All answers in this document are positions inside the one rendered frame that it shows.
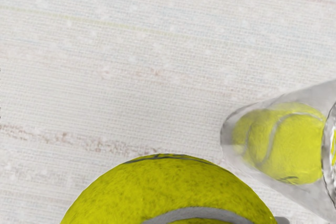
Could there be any yellow tennis ball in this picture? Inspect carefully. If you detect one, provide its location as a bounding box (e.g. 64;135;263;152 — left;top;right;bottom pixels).
59;153;277;224
248;102;328;186
232;112;255;156

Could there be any clear plastic ball tube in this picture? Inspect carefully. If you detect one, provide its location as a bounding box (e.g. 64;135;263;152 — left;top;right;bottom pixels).
219;78;336;224

